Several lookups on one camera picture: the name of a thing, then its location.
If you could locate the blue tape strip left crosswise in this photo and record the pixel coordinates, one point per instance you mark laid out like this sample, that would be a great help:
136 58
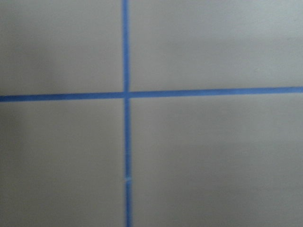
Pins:
152 94

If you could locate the blue tape strip left lengthwise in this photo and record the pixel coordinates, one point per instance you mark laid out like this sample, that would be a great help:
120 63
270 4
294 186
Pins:
127 119

